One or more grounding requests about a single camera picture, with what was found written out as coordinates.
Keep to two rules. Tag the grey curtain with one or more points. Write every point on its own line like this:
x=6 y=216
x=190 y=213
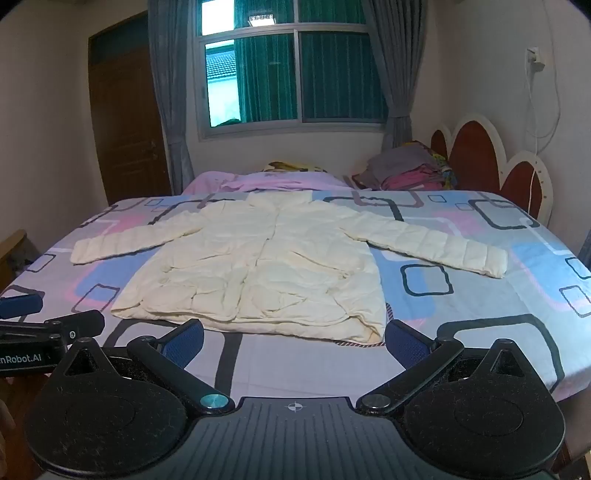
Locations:
x=397 y=69
x=171 y=92

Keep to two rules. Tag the pink folded garment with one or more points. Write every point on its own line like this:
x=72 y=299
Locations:
x=415 y=181

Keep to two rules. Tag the brown and white headboard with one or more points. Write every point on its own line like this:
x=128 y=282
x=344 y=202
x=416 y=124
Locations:
x=473 y=152

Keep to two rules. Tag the white wall socket with charger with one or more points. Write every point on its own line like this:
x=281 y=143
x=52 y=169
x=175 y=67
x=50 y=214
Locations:
x=535 y=59

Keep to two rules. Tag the cream quilted jacket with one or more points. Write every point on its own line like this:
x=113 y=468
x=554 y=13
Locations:
x=258 y=272

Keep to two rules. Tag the brown wooden door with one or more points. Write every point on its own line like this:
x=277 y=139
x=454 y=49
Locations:
x=124 y=129

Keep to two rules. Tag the colourful printed folded cloth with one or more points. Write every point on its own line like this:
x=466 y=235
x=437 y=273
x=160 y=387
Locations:
x=447 y=175

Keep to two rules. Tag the grey folded garment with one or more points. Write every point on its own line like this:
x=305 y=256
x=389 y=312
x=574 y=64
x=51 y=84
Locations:
x=397 y=161

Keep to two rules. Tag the yellow printed pillow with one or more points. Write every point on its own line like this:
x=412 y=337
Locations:
x=295 y=166

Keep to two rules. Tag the pink blanket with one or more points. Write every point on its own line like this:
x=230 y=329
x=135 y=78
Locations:
x=258 y=182

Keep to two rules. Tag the sliding glass window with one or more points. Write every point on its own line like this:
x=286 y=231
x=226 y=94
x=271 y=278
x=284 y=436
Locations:
x=295 y=78

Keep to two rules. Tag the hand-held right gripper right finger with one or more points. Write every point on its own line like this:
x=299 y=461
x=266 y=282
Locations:
x=406 y=344

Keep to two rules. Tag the wooden furniture piece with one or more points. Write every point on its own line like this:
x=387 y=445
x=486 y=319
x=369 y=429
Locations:
x=13 y=244

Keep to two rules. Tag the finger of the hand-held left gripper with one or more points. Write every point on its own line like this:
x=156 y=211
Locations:
x=18 y=305
x=83 y=325

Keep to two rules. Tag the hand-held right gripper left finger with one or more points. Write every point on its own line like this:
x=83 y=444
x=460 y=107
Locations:
x=185 y=344

